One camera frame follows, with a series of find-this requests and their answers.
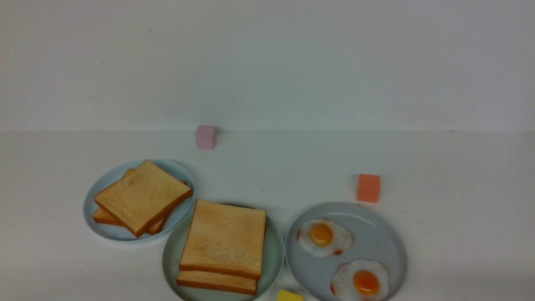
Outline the toast slice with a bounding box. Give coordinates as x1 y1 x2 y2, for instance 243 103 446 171
84 159 195 241
179 199 267 281
176 271 257 296
92 160 193 238

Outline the pink cube block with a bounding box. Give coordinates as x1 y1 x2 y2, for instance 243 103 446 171
196 125 217 149

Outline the fried egg back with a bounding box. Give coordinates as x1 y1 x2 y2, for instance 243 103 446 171
296 218 354 258

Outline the fried egg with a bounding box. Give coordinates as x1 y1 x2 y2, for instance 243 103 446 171
330 259 390 301
296 218 354 258

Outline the orange cube block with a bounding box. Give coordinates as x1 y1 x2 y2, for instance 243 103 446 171
356 174 382 204

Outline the green centre plate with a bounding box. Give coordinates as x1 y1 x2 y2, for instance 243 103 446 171
162 203 284 301

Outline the grey egg plate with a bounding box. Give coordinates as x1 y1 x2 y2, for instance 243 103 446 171
285 202 408 301

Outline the yellow cube block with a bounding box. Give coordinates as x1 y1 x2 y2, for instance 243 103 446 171
276 290 304 301

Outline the fried egg front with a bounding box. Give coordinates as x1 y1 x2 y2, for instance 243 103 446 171
330 259 390 301

